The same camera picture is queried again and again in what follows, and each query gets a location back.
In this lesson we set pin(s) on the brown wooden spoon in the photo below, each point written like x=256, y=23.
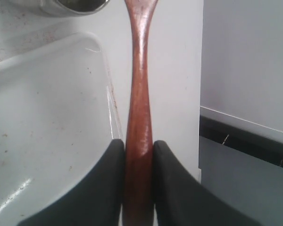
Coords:
x=137, y=203

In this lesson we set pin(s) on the small steel cup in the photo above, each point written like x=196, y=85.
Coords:
x=65, y=8

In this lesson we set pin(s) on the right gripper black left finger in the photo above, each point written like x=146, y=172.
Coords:
x=95, y=201

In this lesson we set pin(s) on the white plastic tray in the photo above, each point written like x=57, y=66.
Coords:
x=57, y=118

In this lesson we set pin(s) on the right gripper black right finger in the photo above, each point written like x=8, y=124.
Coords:
x=180, y=200

